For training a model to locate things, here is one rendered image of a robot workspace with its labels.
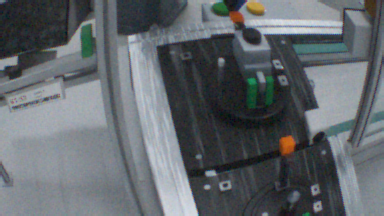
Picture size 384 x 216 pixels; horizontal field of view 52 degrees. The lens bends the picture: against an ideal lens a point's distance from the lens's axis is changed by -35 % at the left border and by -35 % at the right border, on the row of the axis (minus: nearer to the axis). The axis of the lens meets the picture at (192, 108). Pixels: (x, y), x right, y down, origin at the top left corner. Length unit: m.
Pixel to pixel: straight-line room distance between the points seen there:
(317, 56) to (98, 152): 0.45
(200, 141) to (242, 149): 0.06
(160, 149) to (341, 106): 0.36
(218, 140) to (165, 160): 0.08
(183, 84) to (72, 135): 0.24
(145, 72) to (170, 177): 0.20
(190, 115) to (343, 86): 0.34
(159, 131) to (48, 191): 0.27
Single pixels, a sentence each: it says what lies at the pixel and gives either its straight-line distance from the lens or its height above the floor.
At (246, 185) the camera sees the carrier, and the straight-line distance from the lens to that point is 0.77.
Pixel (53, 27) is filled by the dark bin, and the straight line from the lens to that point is 0.49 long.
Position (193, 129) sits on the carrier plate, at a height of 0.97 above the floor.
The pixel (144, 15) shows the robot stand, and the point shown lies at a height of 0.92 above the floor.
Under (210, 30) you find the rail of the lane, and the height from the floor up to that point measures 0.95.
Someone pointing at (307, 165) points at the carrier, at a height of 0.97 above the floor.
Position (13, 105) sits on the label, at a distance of 0.50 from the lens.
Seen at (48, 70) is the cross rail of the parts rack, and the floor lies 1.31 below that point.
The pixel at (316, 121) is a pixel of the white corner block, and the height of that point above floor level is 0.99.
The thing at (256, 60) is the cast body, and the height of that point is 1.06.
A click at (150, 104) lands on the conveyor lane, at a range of 0.88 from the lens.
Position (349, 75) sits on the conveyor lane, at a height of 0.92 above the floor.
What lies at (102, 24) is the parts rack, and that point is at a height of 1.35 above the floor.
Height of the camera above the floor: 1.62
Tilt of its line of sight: 50 degrees down
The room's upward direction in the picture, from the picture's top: 2 degrees counter-clockwise
